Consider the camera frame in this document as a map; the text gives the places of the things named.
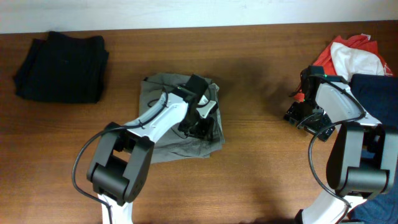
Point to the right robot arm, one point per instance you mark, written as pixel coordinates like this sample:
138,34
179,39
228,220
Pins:
363,161

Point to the red shirt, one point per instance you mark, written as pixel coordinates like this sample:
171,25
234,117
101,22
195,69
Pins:
361,42

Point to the navy blue garment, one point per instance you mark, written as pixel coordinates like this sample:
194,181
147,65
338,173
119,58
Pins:
378,95

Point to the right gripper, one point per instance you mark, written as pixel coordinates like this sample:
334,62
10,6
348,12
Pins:
293,112

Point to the white cloth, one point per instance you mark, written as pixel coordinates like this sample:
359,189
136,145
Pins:
348,61

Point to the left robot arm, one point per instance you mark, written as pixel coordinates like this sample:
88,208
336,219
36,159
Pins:
120,165

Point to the folded black garment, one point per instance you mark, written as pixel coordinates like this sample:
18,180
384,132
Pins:
63,69

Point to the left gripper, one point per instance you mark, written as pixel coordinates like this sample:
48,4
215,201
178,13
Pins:
199,131

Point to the grey shorts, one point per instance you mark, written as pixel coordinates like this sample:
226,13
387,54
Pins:
174,145

